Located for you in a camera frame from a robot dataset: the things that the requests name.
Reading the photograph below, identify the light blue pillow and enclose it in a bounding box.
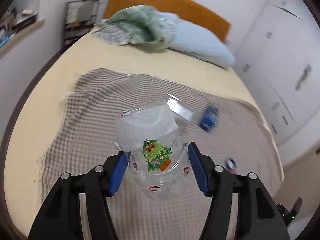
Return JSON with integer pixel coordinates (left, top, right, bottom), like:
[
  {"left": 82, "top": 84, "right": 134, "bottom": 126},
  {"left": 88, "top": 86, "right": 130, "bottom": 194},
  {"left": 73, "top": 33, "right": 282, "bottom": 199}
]
[{"left": 158, "top": 12, "right": 235, "bottom": 69}]

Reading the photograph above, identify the green white crumpled quilt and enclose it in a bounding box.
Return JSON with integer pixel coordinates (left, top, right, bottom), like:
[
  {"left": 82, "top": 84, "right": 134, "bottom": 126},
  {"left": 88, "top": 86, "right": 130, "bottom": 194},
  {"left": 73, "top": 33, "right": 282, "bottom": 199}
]
[{"left": 93, "top": 5, "right": 180, "bottom": 50}]

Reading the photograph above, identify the blue snack packet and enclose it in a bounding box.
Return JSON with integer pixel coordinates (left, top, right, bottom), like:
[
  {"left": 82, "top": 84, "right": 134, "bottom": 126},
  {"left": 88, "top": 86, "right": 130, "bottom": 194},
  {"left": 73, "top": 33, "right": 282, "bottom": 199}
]
[{"left": 199, "top": 104, "right": 220, "bottom": 132}]

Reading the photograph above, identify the checkered brown white blanket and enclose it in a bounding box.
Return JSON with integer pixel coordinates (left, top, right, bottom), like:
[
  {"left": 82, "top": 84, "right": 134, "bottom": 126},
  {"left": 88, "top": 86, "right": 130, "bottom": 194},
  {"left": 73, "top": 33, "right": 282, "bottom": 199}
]
[{"left": 41, "top": 69, "right": 284, "bottom": 239}]

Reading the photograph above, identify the white wardrobe with drawers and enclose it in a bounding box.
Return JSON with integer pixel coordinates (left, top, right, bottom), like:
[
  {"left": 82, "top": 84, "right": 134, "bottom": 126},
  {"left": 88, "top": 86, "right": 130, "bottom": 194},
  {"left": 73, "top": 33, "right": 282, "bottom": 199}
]
[{"left": 234, "top": 0, "right": 319, "bottom": 145}]

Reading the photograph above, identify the black bedside shelf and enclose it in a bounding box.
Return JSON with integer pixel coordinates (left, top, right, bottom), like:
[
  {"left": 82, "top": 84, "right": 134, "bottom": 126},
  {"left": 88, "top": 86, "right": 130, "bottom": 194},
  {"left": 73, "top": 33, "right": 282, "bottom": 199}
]
[{"left": 63, "top": 0, "right": 100, "bottom": 47}]

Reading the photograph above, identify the cream mattress sheet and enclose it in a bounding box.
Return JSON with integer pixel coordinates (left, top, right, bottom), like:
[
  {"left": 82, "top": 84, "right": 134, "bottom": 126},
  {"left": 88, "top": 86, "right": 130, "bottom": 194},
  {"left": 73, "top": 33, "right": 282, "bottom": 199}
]
[{"left": 3, "top": 26, "right": 263, "bottom": 237}]

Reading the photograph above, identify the clear plastic christmas bag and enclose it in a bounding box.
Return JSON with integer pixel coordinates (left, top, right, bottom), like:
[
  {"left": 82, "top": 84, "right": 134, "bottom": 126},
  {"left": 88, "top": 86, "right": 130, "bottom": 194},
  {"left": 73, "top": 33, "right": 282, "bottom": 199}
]
[{"left": 114, "top": 95, "right": 195, "bottom": 200}]

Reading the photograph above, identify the wall shelf with clutter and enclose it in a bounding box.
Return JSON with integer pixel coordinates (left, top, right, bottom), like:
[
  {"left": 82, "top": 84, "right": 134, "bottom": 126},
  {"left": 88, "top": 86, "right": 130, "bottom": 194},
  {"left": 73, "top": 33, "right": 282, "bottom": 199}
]
[{"left": 1, "top": 4, "right": 45, "bottom": 57}]

